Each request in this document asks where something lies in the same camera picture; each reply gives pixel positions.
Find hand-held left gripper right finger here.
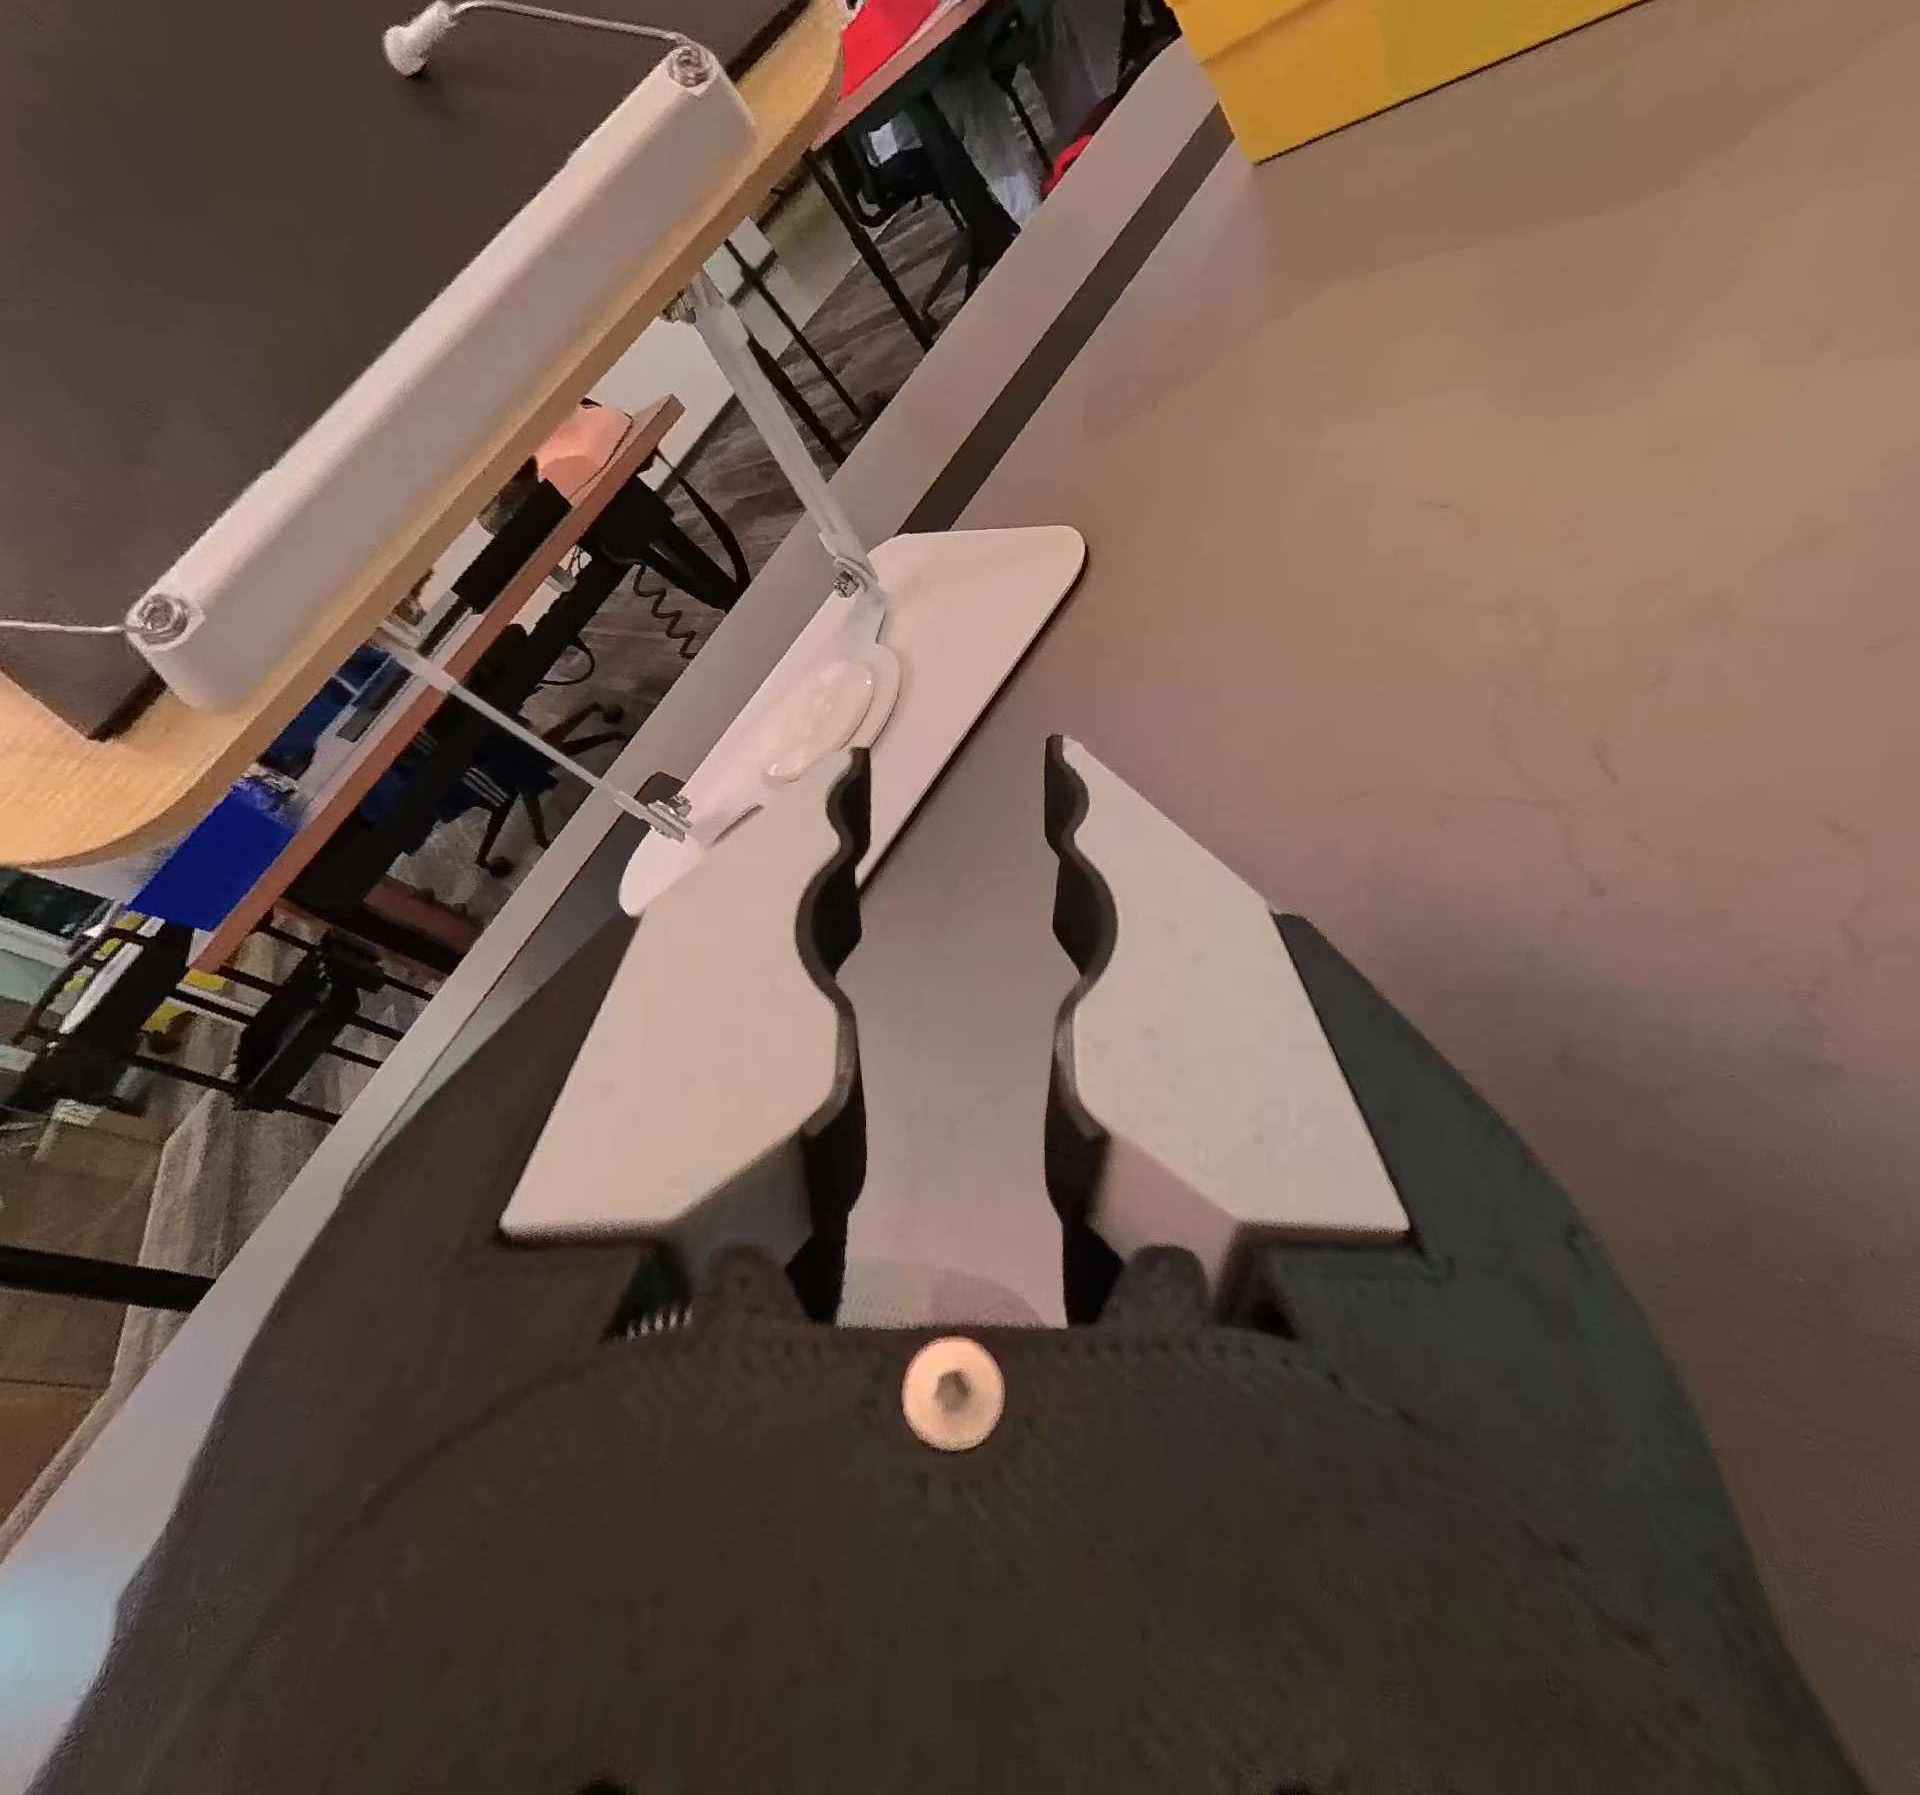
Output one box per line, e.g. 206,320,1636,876
1044,739,1416,1324

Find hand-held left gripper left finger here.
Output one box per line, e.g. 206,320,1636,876
496,750,875,1320

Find person's left hand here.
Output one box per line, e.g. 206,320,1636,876
839,1260,1062,1328

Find blue storage box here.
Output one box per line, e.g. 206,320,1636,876
127,774,303,929

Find red plastic bin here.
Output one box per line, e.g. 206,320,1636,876
839,0,944,88

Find thin wire with white tip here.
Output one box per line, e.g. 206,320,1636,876
379,0,710,84

